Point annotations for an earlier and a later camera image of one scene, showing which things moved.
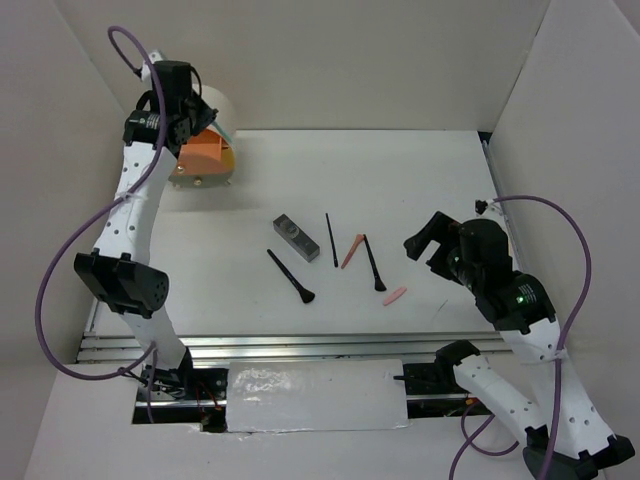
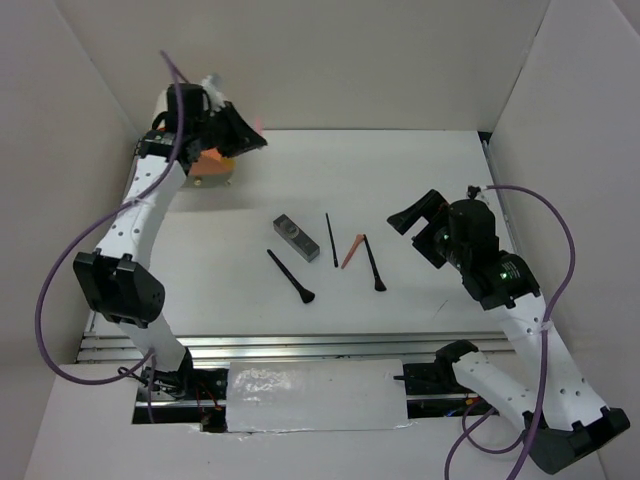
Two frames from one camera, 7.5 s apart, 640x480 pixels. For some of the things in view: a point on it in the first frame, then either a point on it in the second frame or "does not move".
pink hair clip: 394,296 to 259,124
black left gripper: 206,114 to 243,137
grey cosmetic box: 296,237 does not move
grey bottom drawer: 211,180 does not move
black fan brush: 379,286 does not move
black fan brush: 305,296 does not move
